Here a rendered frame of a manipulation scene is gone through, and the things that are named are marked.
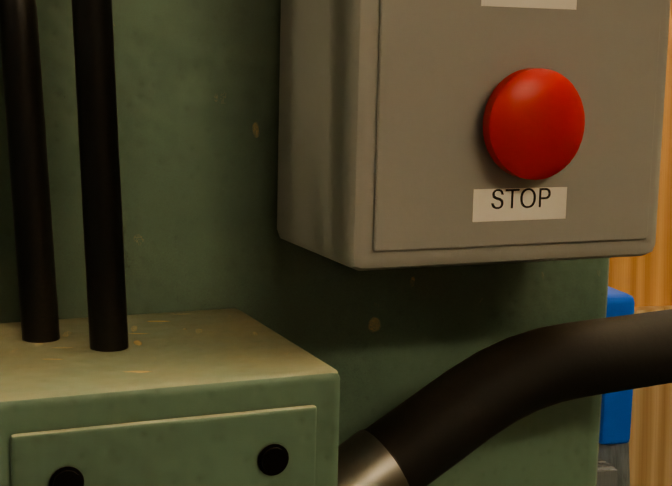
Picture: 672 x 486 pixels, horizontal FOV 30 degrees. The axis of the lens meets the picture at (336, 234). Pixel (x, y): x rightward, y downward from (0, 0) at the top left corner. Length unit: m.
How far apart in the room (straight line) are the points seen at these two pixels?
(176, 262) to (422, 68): 0.10
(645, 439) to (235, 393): 1.47
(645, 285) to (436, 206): 1.53
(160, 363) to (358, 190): 0.07
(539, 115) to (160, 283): 0.12
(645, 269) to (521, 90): 1.52
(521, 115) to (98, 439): 0.14
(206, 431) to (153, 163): 0.10
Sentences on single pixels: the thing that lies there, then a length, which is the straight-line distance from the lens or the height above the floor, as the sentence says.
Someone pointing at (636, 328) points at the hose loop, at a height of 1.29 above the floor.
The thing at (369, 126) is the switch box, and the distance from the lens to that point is 0.33.
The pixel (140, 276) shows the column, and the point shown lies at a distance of 0.38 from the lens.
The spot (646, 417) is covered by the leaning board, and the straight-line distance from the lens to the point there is 1.75.
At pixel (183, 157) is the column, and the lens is 0.37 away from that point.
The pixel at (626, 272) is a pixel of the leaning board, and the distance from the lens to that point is 1.84.
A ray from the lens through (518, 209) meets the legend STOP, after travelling 0.35.
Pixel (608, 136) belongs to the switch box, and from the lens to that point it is 0.36.
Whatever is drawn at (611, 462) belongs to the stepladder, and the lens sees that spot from 1.27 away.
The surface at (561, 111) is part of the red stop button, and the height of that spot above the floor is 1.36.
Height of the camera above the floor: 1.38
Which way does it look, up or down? 9 degrees down
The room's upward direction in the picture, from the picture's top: 1 degrees clockwise
